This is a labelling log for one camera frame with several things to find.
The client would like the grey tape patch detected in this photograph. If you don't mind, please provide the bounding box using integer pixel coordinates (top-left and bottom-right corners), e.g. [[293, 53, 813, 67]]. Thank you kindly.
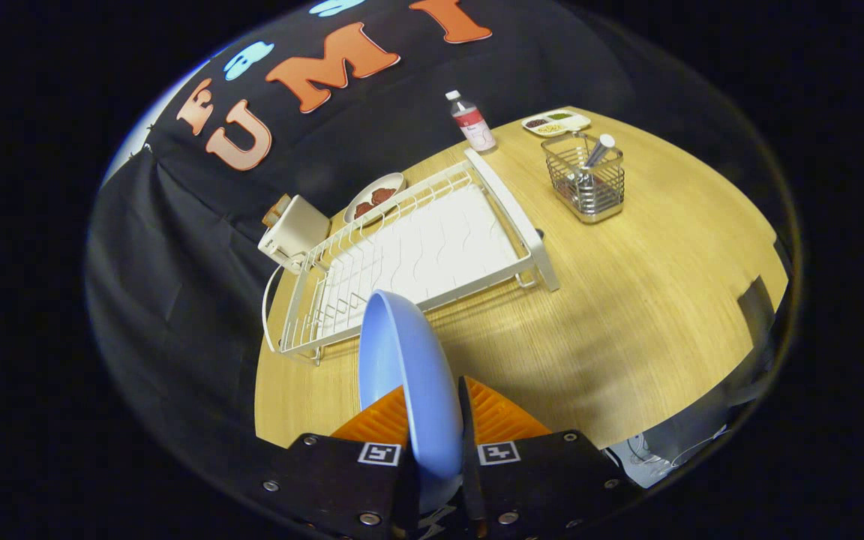
[[736, 276, 778, 331]]

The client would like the blue plate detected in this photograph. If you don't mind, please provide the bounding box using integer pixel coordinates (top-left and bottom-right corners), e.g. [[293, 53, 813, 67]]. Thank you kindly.
[[358, 290, 464, 515]]

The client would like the white object with thin cables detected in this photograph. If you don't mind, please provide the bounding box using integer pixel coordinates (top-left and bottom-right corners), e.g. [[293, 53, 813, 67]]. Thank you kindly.
[[608, 424, 729, 488]]

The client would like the white plate with meat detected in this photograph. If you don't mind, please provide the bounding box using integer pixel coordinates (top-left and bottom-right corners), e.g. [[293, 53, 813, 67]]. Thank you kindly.
[[343, 172, 407, 226]]

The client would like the white wire dish rack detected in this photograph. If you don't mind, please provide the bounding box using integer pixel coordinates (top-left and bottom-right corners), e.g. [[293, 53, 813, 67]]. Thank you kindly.
[[262, 148, 560, 366]]

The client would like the white toaster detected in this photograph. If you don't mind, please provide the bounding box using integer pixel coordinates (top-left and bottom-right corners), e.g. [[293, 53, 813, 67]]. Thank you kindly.
[[258, 195, 332, 275]]

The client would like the white divided dish with beans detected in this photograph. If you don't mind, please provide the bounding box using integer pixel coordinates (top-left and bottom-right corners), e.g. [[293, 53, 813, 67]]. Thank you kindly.
[[521, 109, 592, 138]]

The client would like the clear bottle with red label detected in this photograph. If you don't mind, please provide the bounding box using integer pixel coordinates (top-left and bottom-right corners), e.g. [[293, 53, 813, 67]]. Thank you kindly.
[[445, 90, 497, 153]]

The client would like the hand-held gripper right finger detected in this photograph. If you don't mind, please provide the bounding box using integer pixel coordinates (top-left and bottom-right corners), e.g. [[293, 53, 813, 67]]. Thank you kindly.
[[458, 376, 628, 540]]

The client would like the metal spoon with white handle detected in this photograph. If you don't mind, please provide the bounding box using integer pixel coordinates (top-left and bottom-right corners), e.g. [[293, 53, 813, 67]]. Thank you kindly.
[[571, 133, 617, 196]]

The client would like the metal wire basket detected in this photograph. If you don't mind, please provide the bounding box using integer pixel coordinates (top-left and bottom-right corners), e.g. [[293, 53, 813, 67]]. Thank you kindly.
[[541, 132, 626, 224]]

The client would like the black backdrop cloth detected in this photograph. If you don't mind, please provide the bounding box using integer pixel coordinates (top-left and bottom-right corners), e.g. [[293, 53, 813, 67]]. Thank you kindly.
[[87, 0, 800, 518]]

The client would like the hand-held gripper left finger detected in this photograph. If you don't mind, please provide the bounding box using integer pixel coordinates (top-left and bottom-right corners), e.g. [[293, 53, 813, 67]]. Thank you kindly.
[[256, 385, 419, 540]]

